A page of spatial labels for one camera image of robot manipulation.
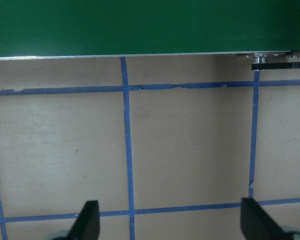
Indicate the green conveyor belt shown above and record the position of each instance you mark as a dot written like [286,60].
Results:
[140,25]

